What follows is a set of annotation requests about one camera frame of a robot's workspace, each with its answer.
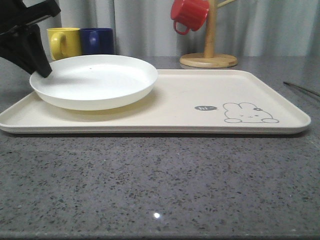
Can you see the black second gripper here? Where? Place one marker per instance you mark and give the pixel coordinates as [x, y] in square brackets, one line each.
[24, 47]

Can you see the white round plate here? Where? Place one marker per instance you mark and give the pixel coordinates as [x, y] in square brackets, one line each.
[95, 82]

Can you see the silver chopstick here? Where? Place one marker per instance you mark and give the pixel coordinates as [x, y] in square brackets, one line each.
[302, 88]
[306, 93]

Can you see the yellow mug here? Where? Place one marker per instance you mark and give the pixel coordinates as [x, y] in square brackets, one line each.
[64, 42]

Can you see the dark blue mug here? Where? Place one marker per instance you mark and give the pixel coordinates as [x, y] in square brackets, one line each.
[97, 41]

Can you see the beige rabbit serving tray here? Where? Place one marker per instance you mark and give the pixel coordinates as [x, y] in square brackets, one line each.
[182, 101]

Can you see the red mug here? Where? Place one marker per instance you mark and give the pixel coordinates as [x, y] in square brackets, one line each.
[189, 15]

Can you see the wooden mug tree stand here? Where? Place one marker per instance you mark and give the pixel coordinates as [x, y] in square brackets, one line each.
[209, 58]

